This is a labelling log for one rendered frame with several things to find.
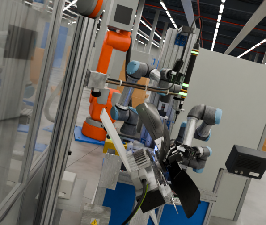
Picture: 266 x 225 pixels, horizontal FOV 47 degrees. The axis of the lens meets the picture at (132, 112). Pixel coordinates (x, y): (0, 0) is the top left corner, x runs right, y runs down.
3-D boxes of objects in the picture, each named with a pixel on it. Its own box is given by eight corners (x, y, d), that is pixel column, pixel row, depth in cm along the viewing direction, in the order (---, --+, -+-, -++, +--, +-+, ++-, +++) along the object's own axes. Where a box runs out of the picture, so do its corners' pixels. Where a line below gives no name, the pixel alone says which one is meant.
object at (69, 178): (36, 196, 161) (40, 177, 160) (44, 183, 177) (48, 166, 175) (68, 203, 163) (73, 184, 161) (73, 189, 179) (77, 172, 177)
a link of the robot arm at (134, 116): (139, 125, 270) (143, 110, 267) (127, 123, 262) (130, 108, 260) (133, 120, 279) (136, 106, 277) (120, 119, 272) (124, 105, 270)
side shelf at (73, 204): (33, 203, 159) (34, 198, 159) (49, 176, 195) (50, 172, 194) (78, 213, 161) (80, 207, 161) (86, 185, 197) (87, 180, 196)
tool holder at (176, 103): (176, 110, 177) (180, 94, 176) (167, 107, 183) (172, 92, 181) (186, 112, 183) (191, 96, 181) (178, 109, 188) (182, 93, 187)
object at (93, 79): (84, 87, 137) (88, 69, 136) (77, 84, 143) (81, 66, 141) (103, 90, 144) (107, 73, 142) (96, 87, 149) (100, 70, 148)
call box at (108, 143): (102, 154, 219) (105, 140, 217) (103, 150, 229) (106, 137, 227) (123, 159, 220) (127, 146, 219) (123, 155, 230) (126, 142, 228)
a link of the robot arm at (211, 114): (193, 127, 278) (205, 102, 228) (209, 131, 276) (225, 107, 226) (190, 139, 273) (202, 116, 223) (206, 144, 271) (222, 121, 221)
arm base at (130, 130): (120, 128, 280) (123, 118, 279) (136, 132, 280) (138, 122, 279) (119, 132, 265) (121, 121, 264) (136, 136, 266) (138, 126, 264)
